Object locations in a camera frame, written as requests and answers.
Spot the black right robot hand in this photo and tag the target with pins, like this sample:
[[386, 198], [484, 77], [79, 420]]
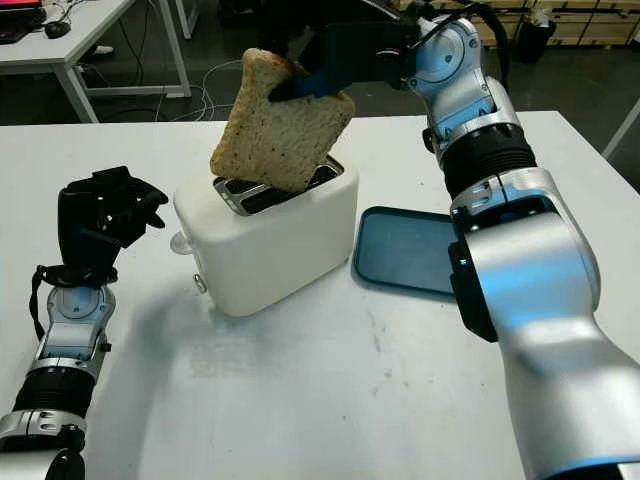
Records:
[[320, 87]]

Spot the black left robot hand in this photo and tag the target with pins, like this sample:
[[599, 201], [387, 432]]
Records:
[[82, 225]]

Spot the slice of brown bread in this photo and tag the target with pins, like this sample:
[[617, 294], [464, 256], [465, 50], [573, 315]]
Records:
[[280, 130]]

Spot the white toaster lever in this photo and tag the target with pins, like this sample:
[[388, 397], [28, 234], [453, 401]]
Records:
[[180, 244]]

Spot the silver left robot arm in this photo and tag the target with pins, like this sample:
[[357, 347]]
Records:
[[70, 330]]

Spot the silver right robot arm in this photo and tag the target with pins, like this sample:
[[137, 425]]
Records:
[[530, 260]]

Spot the white two-slot toaster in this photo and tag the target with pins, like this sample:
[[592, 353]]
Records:
[[280, 255]]

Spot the blue plastic tray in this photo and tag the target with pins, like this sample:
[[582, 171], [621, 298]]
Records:
[[400, 250]]

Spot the black computer mouse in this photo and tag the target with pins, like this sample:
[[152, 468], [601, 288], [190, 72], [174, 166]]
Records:
[[57, 29]]

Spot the white office desk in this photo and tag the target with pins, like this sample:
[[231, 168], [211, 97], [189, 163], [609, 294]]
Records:
[[90, 25]]

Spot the black keyboard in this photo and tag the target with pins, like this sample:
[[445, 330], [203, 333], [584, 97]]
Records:
[[10, 35]]

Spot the wooden shipping crate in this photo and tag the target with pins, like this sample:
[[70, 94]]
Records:
[[595, 25], [515, 10]]

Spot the black trash bin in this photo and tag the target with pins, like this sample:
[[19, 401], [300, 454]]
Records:
[[537, 42]]

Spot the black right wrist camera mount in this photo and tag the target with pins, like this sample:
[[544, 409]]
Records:
[[360, 50]]

